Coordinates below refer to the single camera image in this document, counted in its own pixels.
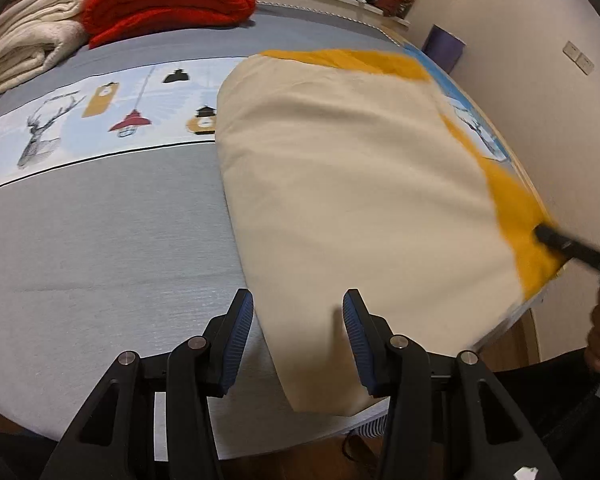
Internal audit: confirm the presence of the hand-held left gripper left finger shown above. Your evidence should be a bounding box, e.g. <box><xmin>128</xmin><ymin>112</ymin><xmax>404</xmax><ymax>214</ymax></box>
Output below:
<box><xmin>39</xmin><ymin>288</ymin><xmax>255</xmax><ymax>480</ymax></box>

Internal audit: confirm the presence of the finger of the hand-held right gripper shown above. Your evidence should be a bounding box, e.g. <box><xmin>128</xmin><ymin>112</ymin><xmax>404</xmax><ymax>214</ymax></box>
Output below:
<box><xmin>534</xmin><ymin>224</ymin><xmax>600</xmax><ymax>272</ymax></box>

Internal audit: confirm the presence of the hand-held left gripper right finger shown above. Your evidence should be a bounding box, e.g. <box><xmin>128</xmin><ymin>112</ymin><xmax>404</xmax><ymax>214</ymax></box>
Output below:
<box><xmin>342</xmin><ymin>288</ymin><xmax>561</xmax><ymax>480</ymax></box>

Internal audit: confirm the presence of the beige and orange jacket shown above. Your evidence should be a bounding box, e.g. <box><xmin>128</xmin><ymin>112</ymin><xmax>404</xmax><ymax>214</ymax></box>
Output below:
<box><xmin>215</xmin><ymin>49</ymin><xmax>561</xmax><ymax>417</ymax></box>

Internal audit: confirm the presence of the striped cloth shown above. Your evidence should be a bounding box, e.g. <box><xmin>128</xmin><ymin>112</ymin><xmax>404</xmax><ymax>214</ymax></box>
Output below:
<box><xmin>347</xmin><ymin>417</ymin><xmax>391</xmax><ymax>440</ymax></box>

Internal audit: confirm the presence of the person's dark clothing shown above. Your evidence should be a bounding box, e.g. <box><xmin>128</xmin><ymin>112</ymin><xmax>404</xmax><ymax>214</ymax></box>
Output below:
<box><xmin>480</xmin><ymin>350</ymin><xmax>600</xmax><ymax>480</ymax></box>

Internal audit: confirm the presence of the purple bag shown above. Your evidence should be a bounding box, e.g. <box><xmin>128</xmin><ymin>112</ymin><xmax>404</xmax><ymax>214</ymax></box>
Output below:
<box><xmin>422</xmin><ymin>24</ymin><xmax>467</xmax><ymax>73</ymax></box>

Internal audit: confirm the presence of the pale bedside ledge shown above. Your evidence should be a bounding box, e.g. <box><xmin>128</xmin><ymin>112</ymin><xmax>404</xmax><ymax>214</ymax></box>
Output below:
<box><xmin>252</xmin><ymin>0</ymin><xmax>411</xmax><ymax>31</ymax></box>

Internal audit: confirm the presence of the red folded blanket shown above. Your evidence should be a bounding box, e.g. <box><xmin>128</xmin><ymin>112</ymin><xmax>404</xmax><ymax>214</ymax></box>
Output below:
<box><xmin>82</xmin><ymin>0</ymin><xmax>257</xmax><ymax>50</ymax></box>

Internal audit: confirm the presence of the cream folded blanket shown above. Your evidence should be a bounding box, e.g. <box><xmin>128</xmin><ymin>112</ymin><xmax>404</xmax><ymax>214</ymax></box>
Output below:
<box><xmin>0</xmin><ymin>0</ymin><xmax>96</xmax><ymax>100</ymax></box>

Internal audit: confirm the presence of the wooden bed frame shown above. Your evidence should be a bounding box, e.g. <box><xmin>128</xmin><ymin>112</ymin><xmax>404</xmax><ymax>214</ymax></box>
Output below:
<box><xmin>474</xmin><ymin>305</ymin><xmax>541</xmax><ymax>367</ymax></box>

